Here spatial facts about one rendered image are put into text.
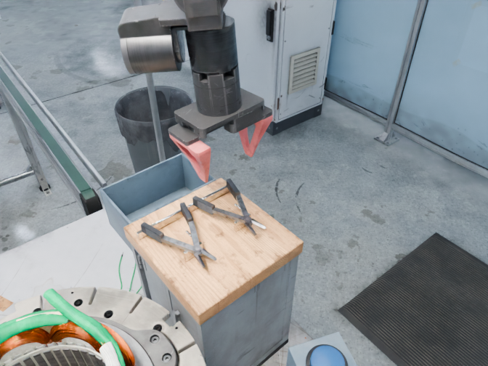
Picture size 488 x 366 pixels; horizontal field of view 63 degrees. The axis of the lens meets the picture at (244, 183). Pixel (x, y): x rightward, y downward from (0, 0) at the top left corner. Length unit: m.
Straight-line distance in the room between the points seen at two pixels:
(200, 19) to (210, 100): 0.10
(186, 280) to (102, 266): 0.46
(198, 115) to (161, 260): 0.21
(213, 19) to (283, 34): 2.09
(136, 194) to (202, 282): 0.27
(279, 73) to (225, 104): 2.11
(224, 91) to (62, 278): 0.65
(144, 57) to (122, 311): 0.29
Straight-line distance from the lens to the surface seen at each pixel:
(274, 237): 0.60
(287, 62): 2.61
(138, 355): 0.46
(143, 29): 0.47
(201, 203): 0.62
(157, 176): 0.77
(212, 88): 0.48
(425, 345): 1.84
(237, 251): 0.58
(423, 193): 2.52
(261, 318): 0.67
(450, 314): 1.97
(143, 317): 0.50
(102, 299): 0.52
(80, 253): 1.03
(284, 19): 2.49
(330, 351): 0.53
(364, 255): 2.06
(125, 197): 0.75
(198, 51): 0.47
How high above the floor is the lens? 1.50
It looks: 39 degrees down
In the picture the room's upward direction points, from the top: straight up
